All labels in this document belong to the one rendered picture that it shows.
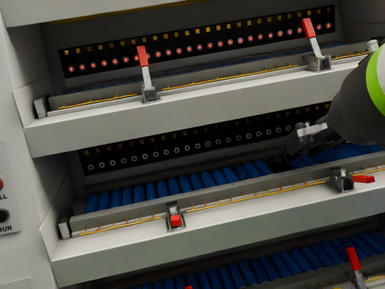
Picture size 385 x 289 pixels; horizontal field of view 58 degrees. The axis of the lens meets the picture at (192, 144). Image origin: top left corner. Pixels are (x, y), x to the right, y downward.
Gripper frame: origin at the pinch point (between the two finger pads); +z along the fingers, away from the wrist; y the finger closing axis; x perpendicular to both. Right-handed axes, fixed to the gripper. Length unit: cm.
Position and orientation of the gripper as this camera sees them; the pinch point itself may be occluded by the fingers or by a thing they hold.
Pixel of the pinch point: (305, 147)
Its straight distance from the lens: 60.6
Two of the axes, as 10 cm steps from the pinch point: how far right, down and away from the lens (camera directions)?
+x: 2.2, 9.5, -2.1
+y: -9.7, 2.0, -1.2
